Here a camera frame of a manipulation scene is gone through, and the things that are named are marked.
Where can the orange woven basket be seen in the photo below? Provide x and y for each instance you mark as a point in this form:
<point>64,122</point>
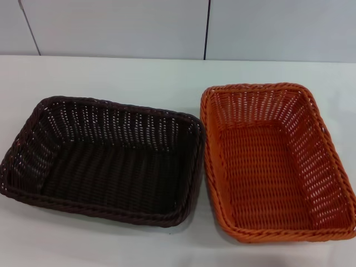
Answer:
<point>267,172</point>

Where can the dark brown woven basket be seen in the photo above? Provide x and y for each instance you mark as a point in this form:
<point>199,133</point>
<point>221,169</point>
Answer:
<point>111,172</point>

